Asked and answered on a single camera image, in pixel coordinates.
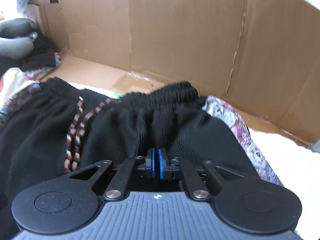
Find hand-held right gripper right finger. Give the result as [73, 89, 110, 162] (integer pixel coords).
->
[157, 149, 247, 202]

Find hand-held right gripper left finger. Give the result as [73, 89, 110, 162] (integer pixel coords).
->
[69, 147, 157, 202]

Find black shorts with patterned trim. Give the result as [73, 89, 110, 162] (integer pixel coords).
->
[0, 77, 285, 240]

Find cream bear printed blanket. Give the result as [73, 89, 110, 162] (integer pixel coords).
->
[0, 67, 320, 230]

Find long brown cardboard sheet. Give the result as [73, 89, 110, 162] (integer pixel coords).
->
[29, 0, 320, 153]

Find floral patterned cloth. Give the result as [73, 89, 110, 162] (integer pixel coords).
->
[24, 52, 62, 82]

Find black cloth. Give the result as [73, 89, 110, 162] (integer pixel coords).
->
[0, 34, 57, 74]

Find grey neck pillow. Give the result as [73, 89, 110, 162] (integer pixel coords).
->
[0, 17, 38, 60]

